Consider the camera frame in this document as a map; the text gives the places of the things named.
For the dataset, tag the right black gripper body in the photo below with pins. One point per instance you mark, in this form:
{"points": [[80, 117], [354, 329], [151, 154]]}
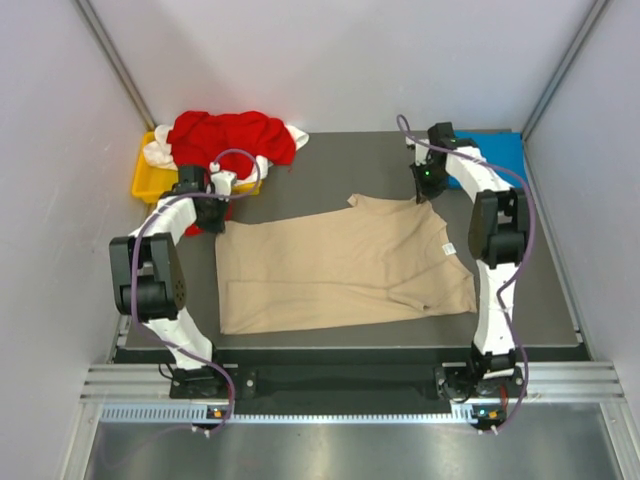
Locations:
{"points": [[430, 180]]}

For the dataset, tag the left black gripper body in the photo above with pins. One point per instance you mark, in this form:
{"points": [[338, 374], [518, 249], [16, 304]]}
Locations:
{"points": [[212, 220]]}

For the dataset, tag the beige t shirt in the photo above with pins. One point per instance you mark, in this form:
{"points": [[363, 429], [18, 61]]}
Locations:
{"points": [[375, 261]]}

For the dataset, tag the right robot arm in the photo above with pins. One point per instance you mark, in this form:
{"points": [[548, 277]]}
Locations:
{"points": [[498, 240]]}

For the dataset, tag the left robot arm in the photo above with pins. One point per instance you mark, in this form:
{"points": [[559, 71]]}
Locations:
{"points": [[149, 284]]}

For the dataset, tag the yellow plastic bin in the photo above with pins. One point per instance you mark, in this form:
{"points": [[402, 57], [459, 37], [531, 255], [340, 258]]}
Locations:
{"points": [[151, 181]]}

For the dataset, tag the red t shirt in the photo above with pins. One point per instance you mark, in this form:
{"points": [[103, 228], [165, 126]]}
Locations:
{"points": [[252, 131]]}

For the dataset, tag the folded blue t shirt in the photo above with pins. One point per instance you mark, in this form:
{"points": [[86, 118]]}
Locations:
{"points": [[501, 148]]}

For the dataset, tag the white t shirt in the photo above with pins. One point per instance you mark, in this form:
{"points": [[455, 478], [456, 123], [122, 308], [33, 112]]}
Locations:
{"points": [[158, 153]]}

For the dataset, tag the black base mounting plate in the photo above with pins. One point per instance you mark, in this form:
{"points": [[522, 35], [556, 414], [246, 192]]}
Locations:
{"points": [[422, 381]]}

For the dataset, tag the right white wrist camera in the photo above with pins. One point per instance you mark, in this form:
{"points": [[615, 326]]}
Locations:
{"points": [[420, 149]]}

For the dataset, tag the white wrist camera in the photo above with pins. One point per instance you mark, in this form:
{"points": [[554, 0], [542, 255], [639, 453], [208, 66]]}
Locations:
{"points": [[420, 149], [223, 181]]}

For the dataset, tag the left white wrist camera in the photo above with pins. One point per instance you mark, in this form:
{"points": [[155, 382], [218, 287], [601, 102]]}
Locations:
{"points": [[223, 181]]}

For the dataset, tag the grey slotted cable duct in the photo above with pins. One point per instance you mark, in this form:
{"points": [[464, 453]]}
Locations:
{"points": [[204, 414]]}

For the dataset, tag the aluminium frame rail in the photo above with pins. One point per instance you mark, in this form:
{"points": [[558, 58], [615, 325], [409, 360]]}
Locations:
{"points": [[551, 382]]}

